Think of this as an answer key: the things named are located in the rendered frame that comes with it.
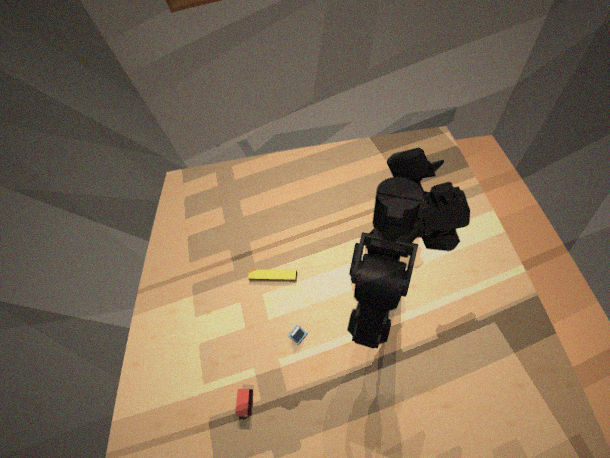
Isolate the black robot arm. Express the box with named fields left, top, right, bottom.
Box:
left=347, top=177, right=470, bottom=348

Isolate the yellow bar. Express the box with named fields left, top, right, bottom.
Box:
left=247, top=270, right=297, bottom=281

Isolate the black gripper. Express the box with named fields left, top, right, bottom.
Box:
left=387, top=147, right=460, bottom=251

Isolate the red rectangular block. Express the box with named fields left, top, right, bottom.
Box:
left=235, top=389, right=253, bottom=417

